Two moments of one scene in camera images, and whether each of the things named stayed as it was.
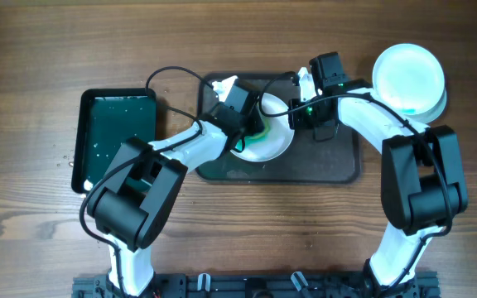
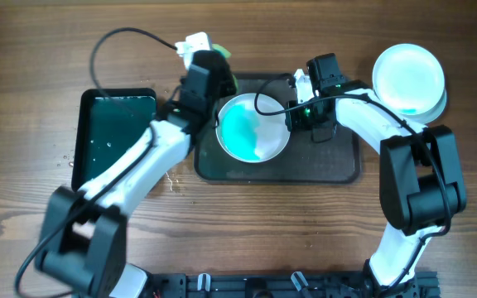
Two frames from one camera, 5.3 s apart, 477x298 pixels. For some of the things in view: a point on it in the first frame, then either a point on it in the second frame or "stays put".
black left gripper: x=253 y=125 → x=225 y=77
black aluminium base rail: x=263 y=285 stays put
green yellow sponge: x=255 y=137 → x=227 y=54
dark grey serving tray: x=305 y=160 stays put
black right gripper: x=301 y=117 stays put
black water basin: x=106 y=118 stays put
